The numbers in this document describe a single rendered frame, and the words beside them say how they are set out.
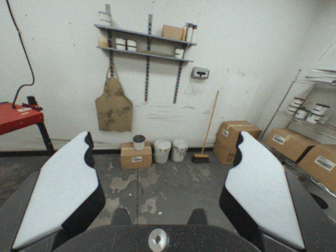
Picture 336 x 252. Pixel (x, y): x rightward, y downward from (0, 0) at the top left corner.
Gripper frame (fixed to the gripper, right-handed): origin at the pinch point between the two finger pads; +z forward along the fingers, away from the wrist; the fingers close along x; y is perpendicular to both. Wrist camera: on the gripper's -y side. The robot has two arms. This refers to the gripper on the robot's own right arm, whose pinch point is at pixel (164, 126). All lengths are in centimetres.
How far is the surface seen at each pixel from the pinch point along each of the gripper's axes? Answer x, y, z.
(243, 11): 103, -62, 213
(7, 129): -132, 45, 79
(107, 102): -90, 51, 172
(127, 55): -54, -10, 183
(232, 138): 115, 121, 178
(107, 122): -96, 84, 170
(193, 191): 39, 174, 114
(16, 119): -130, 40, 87
